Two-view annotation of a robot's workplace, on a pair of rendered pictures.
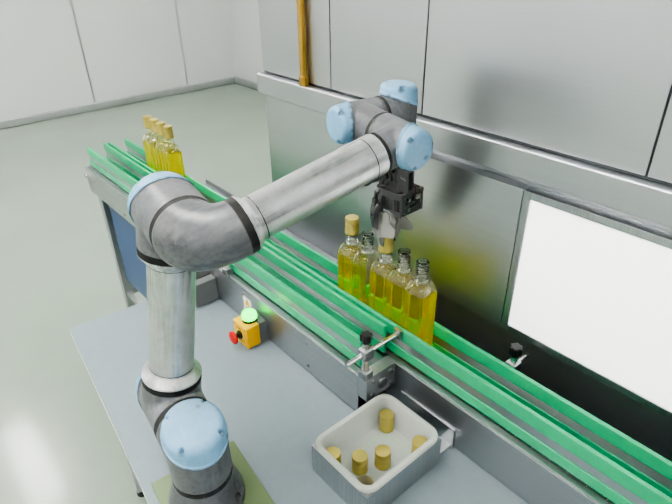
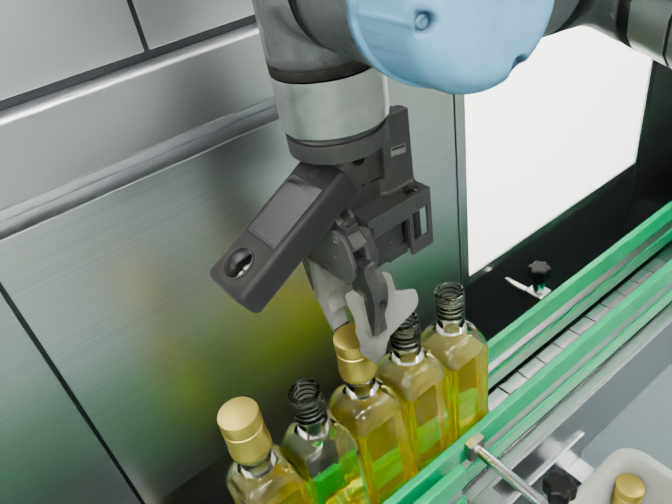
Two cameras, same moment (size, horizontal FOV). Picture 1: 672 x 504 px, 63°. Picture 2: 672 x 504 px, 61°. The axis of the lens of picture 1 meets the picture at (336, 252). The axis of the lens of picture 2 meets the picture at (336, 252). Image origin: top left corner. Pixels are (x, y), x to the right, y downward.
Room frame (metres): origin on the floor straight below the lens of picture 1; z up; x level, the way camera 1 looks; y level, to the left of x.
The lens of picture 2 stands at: (1.05, 0.24, 1.51)
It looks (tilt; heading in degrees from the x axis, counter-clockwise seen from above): 36 degrees down; 280
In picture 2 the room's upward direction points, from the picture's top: 11 degrees counter-clockwise
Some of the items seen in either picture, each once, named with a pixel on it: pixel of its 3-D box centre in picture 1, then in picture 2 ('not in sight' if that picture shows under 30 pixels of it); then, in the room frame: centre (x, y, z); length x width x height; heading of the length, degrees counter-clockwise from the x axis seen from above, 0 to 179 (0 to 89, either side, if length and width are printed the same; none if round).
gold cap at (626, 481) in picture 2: (419, 447); (627, 494); (0.82, -0.17, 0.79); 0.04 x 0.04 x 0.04
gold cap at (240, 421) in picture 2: (352, 225); (244, 429); (1.20, -0.04, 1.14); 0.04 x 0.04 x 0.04
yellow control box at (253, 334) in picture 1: (250, 330); not in sight; (1.24, 0.25, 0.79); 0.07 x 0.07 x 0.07; 40
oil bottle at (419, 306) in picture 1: (418, 318); (454, 394); (1.02, -0.19, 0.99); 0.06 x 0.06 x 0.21; 40
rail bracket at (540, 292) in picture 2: (517, 366); (525, 296); (0.90, -0.39, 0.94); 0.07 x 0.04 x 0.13; 130
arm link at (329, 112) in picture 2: not in sight; (328, 94); (1.10, -0.13, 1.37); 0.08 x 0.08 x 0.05
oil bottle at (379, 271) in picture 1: (384, 296); (375, 453); (1.11, -0.12, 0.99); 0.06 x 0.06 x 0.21; 41
